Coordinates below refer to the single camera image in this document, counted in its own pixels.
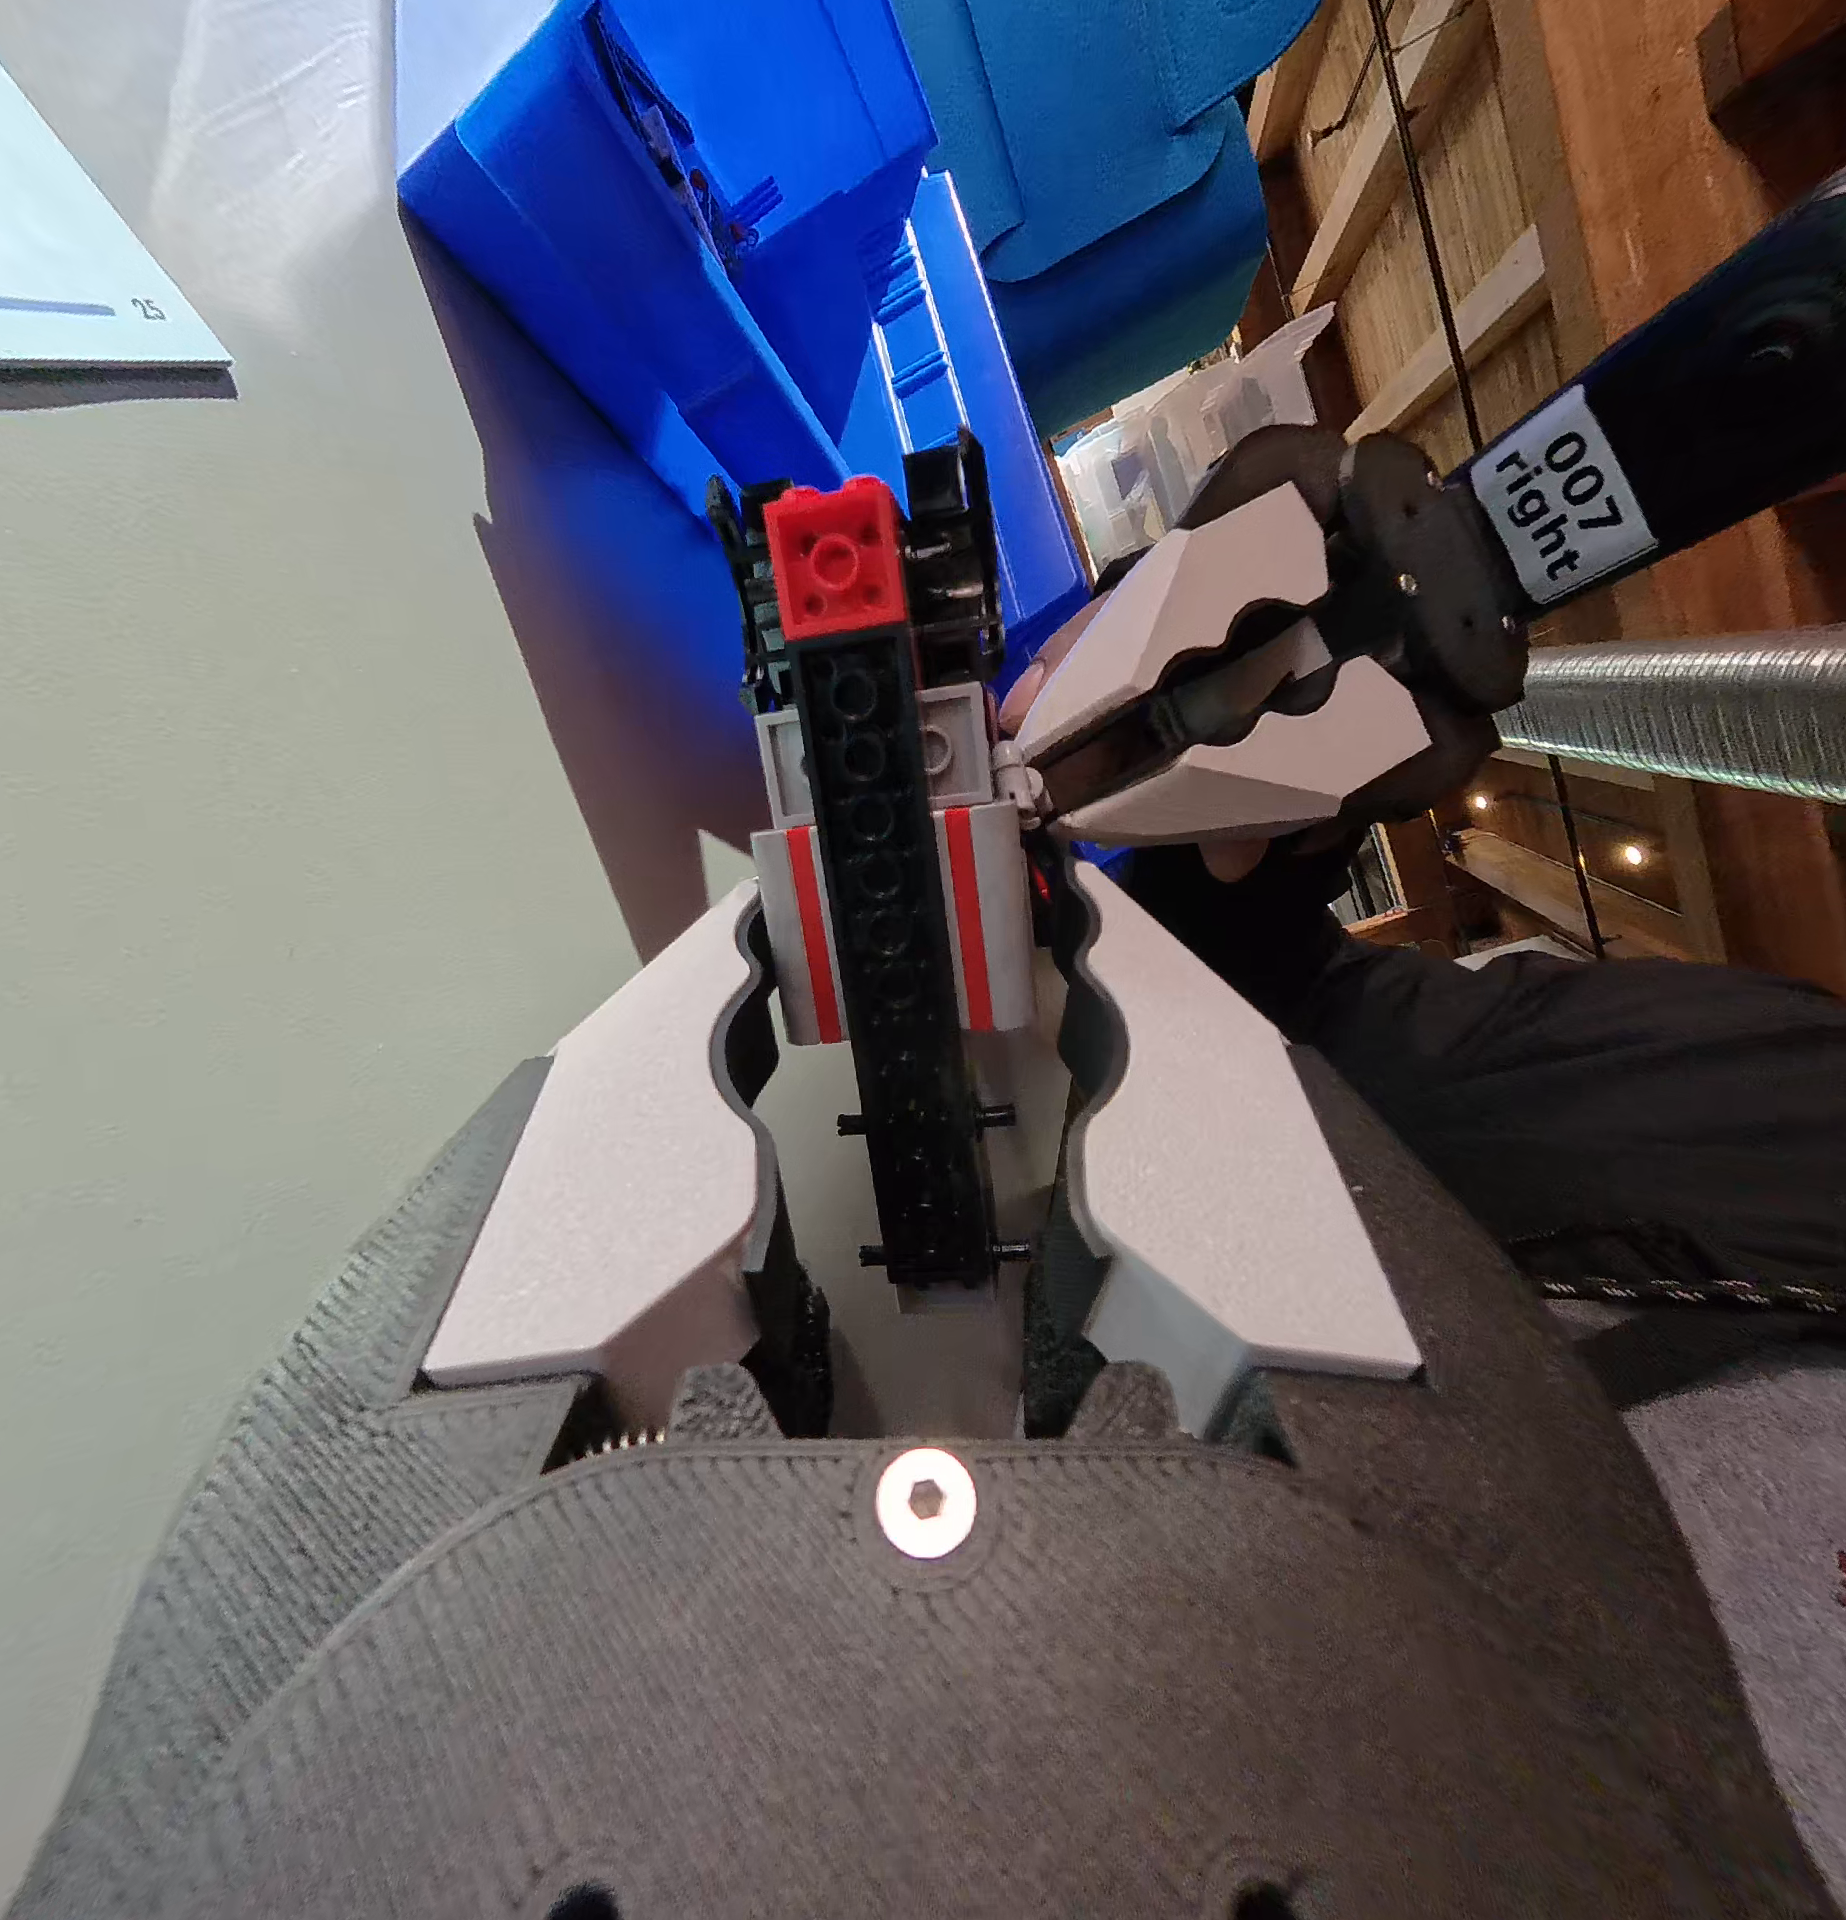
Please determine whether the light blue instruction booklet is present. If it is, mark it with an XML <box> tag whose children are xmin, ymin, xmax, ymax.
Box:
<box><xmin>0</xmin><ymin>17</ymin><xmax>243</xmax><ymax>412</ymax></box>

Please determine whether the black patterned drawstring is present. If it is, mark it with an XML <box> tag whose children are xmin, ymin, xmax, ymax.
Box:
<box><xmin>1534</xmin><ymin>1271</ymin><xmax>1846</xmax><ymax>1315</ymax></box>

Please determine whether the silver ventilation duct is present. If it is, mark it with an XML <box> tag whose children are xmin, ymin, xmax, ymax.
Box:
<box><xmin>1488</xmin><ymin>626</ymin><xmax>1846</xmax><ymax>816</ymax></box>

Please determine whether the teal plastic lid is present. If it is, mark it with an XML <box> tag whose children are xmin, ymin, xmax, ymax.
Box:
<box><xmin>892</xmin><ymin>0</ymin><xmax>1273</xmax><ymax>440</ymax></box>

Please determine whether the pile of toy bricks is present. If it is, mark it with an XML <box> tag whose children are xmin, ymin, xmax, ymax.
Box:
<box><xmin>619</xmin><ymin>60</ymin><xmax>763</xmax><ymax>261</ymax></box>

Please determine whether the person's right hand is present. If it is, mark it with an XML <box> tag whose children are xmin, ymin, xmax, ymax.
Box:
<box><xmin>993</xmin><ymin>597</ymin><xmax>1112</xmax><ymax>740</ymax></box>

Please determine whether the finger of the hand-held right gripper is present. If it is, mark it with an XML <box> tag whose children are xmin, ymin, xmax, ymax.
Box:
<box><xmin>1047</xmin><ymin>657</ymin><xmax>1434</xmax><ymax>849</ymax></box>
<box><xmin>1010</xmin><ymin>484</ymin><xmax>1336</xmax><ymax>770</ymax></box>

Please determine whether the toy brick truck model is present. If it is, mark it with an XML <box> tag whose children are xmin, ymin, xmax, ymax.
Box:
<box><xmin>704</xmin><ymin>426</ymin><xmax>1068</xmax><ymax>1326</ymax></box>

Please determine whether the blue plastic bin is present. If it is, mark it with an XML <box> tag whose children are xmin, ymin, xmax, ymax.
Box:
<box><xmin>394</xmin><ymin>0</ymin><xmax>1098</xmax><ymax>647</ymax></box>

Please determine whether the person's right forearm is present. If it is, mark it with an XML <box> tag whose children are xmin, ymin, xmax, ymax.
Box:
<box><xmin>1117</xmin><ymin>839</ymin><xmax>1846</xmax><ymax>1298</ymax></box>

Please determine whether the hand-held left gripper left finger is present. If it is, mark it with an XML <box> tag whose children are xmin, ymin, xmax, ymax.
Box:
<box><xmin>420</xmin><ymin>877</ymin><xmax>785</xmax><ymax>1431</ymax></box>

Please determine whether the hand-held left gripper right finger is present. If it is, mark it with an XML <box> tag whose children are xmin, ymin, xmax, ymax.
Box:
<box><xmin>1063</xmin><ymin>863</ymin><xmax>1426</xmax><ymax>1442</ymax></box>

